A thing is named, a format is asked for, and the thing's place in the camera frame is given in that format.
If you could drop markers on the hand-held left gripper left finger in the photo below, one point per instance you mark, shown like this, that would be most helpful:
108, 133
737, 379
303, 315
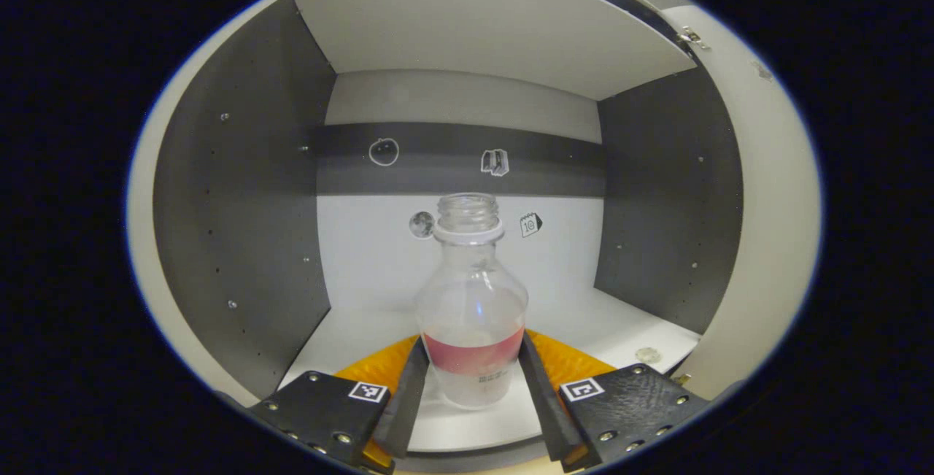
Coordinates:
405, 409

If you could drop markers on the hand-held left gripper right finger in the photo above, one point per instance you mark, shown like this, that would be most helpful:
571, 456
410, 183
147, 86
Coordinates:
543, 402

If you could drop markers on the clear bottle with red label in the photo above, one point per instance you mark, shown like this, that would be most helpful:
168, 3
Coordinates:
471, 300

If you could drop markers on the grey cabinet door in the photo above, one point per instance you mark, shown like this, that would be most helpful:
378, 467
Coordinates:
773, 205

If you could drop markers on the grey cabinet shelf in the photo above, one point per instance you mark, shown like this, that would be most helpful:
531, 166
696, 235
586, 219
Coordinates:
474, 22
350, 344

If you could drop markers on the small round pale disc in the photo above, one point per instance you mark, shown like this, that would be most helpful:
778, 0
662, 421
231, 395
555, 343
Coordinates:
648, 354

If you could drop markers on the grey cabinet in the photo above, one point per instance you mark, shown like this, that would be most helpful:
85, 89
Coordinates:
241, 205

